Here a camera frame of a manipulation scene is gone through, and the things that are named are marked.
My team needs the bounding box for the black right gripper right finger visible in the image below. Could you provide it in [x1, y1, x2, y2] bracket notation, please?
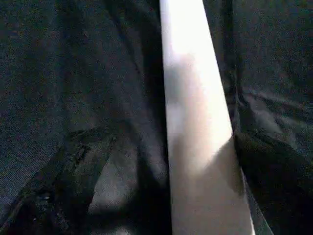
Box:
[234, 133, 313, 235]

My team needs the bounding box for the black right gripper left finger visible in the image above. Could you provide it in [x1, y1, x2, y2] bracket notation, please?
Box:
[0, 128, 117, 235]

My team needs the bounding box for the white plastic table leg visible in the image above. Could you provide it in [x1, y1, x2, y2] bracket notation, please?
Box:
[158, 0, 257, 235]

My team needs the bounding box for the black work mat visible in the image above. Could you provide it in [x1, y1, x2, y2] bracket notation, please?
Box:
[0, 0, 313, 235]

